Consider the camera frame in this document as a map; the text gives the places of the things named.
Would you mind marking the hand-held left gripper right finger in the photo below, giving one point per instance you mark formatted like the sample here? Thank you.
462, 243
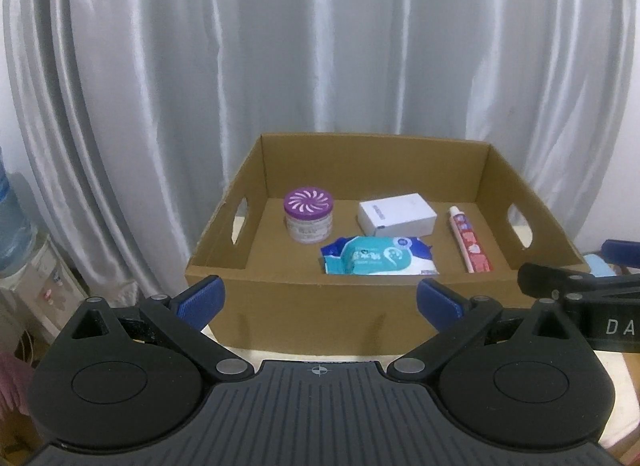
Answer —
440, 303

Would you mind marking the blue white wet wipes pack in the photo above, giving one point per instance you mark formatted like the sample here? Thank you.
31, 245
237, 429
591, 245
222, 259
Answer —
380, 258

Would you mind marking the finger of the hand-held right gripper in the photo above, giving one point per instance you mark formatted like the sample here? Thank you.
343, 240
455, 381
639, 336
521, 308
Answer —
622, 252
550, 281

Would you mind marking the light blue object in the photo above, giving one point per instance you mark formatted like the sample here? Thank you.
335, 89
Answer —
597, 266

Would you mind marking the brown cardboard box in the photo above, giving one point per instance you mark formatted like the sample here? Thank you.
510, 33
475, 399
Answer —
310, 311

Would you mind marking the small white box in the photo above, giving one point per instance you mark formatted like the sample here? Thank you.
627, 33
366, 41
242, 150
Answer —
397, 213

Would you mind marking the white water dispenser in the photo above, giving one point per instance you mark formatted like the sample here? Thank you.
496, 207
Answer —
45, 286

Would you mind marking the grey curtain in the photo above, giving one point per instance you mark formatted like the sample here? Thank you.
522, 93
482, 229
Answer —
300, 45

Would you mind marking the purple lid air freshener jar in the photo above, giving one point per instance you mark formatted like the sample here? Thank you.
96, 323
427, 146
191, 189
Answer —
309, 216

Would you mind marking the red white toothpaste tube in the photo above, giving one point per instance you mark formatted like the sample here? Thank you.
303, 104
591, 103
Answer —
470, 243

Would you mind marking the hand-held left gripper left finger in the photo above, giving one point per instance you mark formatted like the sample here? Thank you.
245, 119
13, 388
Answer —
202, 301

